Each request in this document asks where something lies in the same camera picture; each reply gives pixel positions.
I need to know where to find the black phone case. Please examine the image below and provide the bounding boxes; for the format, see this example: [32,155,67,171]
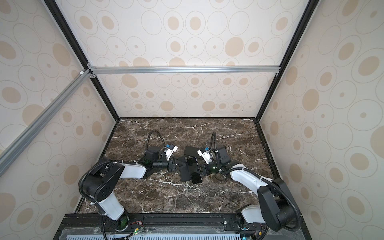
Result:
[178,161,191,182]
[184,146,206,160]

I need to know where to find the black smartphone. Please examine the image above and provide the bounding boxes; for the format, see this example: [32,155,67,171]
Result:
[187,157,203,184]

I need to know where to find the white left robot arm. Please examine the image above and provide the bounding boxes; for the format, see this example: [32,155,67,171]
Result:
[78,145,191,231]

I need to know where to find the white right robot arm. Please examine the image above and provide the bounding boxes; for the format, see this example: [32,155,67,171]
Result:
[194,147,302,232]

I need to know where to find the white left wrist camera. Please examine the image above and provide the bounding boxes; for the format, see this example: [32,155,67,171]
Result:
[164,145,178,161]

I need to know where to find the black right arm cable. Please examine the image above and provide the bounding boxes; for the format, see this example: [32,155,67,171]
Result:
[209,131,302,232]

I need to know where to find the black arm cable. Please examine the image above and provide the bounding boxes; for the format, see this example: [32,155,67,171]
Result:
[209,131,302,232]
[78,129,167,205]

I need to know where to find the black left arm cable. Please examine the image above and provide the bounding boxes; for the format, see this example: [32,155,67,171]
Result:
[78,129,167,205]

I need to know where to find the silver aluminium rail back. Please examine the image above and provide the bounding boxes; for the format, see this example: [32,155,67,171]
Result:
[91,66,280,74]

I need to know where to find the silver aluminium rail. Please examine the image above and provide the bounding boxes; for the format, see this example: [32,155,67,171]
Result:
[1,70,91,175]
[91,66,280,74]

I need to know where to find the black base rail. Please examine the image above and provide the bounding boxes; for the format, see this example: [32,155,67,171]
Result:
[54,213,311,240]

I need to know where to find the silver aluminium rail left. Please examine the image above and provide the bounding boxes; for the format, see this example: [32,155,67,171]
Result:
[1,70,91,175]

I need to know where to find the black corner frame post right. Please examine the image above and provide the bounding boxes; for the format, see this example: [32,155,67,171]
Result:
[256,0,319,123]

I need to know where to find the black corner frame post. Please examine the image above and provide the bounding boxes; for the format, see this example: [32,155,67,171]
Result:
[256,0,319,123]
[44,0,120,123]

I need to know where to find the black corner frame post left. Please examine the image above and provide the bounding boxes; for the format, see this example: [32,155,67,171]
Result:
[44,0,120,123]

